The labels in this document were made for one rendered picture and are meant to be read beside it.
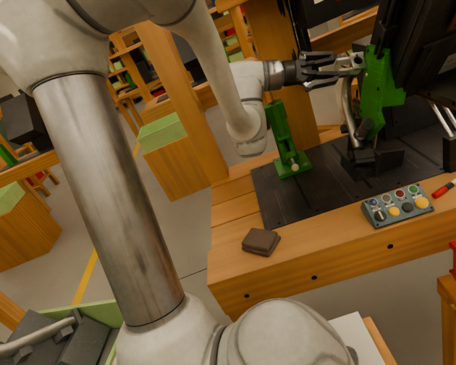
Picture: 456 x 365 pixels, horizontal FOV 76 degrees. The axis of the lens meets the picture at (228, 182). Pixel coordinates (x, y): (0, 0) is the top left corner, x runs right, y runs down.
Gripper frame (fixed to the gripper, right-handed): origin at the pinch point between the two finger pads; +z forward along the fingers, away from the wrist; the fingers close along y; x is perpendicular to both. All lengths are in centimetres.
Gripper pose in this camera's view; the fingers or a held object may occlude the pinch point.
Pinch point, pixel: (347, 66)
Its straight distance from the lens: 103.3
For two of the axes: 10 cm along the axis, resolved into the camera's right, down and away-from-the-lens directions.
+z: 9.9, -1.2, -0.2
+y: -1.1, -9.7, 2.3
